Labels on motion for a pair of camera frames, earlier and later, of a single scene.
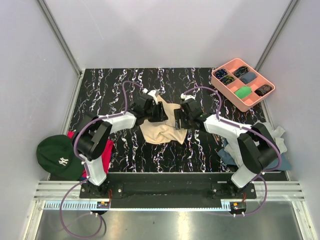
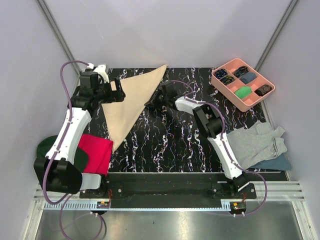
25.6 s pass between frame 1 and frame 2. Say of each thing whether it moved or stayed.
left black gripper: moved
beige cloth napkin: moved
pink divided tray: stayed
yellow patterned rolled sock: stayed
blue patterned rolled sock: stayed
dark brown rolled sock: stayed
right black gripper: moved
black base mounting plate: stayed
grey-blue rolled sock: stayed
